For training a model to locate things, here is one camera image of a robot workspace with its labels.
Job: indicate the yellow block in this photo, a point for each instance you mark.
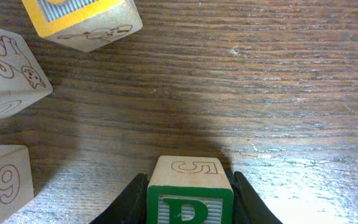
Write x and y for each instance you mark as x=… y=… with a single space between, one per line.
x=85 y=25
x=16 y=185

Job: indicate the green Z block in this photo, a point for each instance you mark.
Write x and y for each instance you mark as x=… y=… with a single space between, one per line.
x=22 y=80

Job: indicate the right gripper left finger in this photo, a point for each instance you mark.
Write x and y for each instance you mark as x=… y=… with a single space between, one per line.
x=130 y=206

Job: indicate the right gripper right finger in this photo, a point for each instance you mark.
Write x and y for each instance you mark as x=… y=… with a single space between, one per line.
x=248 y=207

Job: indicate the yellow block upper centre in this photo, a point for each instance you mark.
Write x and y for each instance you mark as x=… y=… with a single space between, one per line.
x=85 y=25

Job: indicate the green R block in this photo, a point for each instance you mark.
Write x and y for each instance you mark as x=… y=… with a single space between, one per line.
x=185 y=189

